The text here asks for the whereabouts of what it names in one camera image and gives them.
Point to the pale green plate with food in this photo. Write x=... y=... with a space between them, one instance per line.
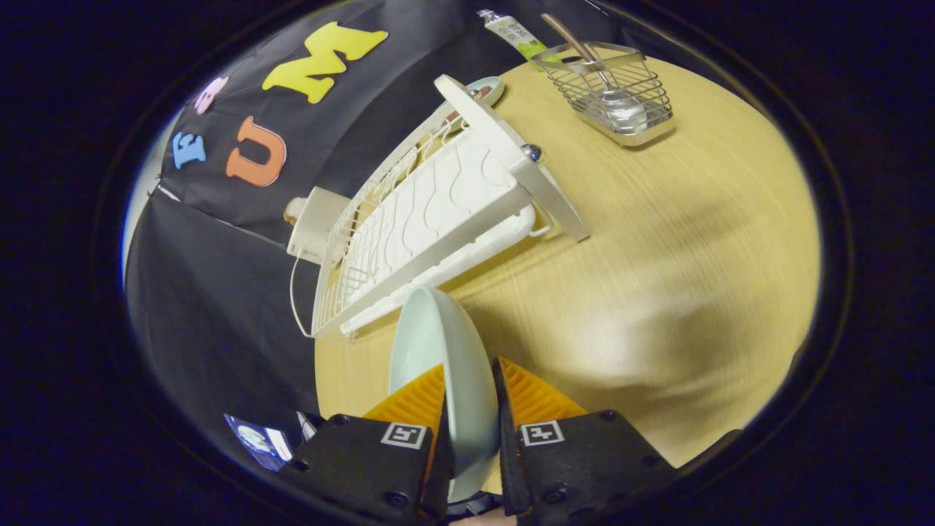
x=491 y=89

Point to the brown bread slice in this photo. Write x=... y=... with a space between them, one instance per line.
x=293 y=211

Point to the white dish rack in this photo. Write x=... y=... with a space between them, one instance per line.
x=438 y=204

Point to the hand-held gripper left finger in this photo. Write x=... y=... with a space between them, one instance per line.
x=350 y=460

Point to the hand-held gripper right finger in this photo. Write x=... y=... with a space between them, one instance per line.
x=577 y=467

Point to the black backdrop cloth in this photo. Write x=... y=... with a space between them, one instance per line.
x=219 y=307

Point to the white green bottle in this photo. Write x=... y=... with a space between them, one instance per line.
x=515 y=33

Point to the white toaster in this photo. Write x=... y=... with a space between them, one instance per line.
x=318 y=223

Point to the blue printed sheet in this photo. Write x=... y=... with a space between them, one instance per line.
x=256 y=442

